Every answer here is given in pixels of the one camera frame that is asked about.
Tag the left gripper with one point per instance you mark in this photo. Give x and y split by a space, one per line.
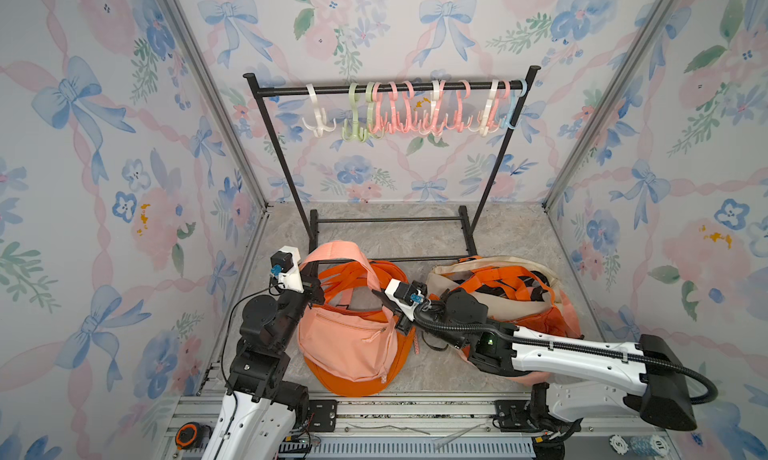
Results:
310 283

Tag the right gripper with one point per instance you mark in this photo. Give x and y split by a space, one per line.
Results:
396 303

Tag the orange crescent bag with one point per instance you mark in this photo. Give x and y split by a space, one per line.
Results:
350 389

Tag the pink bag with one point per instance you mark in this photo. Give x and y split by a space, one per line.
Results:
559 319
341 343

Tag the beige crossbody bag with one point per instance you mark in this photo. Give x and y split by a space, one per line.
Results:
512 278

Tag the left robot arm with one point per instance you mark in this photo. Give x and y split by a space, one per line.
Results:
259 407

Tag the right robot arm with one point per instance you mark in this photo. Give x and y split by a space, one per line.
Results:
644 378

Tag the white hook far left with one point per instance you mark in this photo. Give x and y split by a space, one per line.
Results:
321 126

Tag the white hook right end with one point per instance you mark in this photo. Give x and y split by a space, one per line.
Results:
485 116

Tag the light blue hook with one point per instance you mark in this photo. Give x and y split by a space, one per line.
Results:
510 121

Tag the orange black tape measure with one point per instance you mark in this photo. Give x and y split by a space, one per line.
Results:
190 436

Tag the black clothes rack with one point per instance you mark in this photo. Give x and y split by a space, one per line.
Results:
312 221

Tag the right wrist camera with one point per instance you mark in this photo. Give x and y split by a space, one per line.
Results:
406 297

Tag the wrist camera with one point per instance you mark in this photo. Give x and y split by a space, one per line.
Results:
285 274
406 297

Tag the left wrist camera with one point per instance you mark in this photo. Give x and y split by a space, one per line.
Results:
285 274

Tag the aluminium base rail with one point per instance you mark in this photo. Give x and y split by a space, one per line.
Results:
429 426

